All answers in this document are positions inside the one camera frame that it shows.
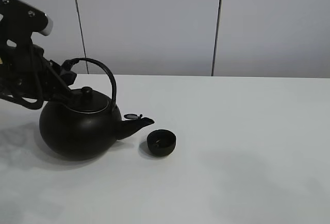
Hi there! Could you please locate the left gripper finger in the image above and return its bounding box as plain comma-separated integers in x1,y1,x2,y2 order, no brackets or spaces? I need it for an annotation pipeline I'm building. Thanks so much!
60,59,77,86

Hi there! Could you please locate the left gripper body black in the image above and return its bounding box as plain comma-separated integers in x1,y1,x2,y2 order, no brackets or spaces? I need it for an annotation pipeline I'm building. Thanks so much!
1,45,72,103

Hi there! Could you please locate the black teapot with handle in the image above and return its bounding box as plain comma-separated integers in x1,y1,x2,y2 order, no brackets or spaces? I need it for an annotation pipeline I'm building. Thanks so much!
39,58,154,161

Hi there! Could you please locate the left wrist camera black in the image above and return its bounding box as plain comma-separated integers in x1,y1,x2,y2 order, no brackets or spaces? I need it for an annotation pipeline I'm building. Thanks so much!
1,0,53,47

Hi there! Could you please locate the small black teacup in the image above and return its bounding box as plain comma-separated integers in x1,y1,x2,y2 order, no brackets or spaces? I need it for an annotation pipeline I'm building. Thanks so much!
146,130,176,157

